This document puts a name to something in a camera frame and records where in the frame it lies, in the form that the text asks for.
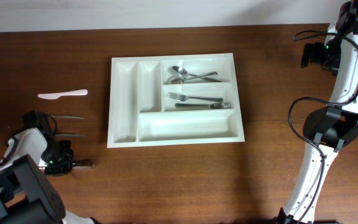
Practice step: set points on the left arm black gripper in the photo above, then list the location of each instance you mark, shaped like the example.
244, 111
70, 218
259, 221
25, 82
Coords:
65, 167

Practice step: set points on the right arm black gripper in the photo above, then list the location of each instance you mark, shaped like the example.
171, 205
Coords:
315, 48

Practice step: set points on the small metal teaspoon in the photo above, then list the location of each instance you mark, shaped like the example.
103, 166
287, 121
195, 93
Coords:
69, 135

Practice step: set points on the small metal fork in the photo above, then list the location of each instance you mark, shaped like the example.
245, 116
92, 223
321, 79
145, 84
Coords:
66, 117

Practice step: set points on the metal spoon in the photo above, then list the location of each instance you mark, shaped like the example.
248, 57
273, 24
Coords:
178, 69
180, 78

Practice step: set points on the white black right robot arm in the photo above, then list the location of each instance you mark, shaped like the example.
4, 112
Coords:
327, 130

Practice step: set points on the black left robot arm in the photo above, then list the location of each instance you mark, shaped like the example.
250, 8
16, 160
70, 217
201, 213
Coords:
34, 153

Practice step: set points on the white plastic knife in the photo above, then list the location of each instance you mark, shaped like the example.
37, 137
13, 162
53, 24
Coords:
55, 96

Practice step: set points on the white plastic cutlery tray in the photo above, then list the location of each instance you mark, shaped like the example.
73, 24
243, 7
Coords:
142, 114

